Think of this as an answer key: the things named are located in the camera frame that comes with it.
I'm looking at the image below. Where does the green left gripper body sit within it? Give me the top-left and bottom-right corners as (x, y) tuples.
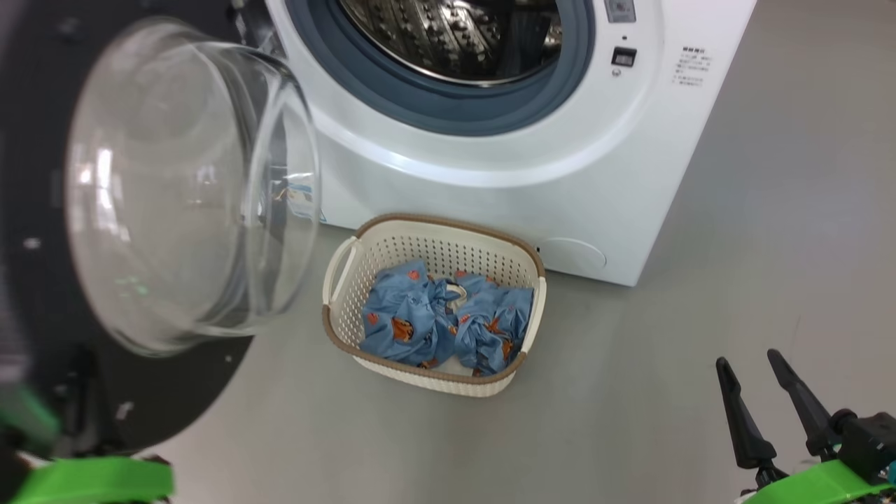
(6, 455), (174, 504)

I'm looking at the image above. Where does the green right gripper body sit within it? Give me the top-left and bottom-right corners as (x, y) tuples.
(741, 458), (896, 504)

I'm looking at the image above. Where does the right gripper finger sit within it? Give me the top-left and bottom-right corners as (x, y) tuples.
(715, 356), (778, 470)
(767, 348), (841, 460)

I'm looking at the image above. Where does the washing machine door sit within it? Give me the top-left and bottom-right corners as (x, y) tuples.
(0, 0), (323, 456)

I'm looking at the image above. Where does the white front-load washing machine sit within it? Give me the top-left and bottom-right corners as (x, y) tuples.
(231, 0), (757, 288)

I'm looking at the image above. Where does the stainless steel washing machine drum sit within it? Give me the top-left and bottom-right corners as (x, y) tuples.
(338, 0), (563, 86)

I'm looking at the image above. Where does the round white filter cover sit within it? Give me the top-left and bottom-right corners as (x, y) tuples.
(535, 237), (608, 272)

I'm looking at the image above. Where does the cream plastic laundry basket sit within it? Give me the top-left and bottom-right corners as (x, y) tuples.
(322, 213), (547, 398)

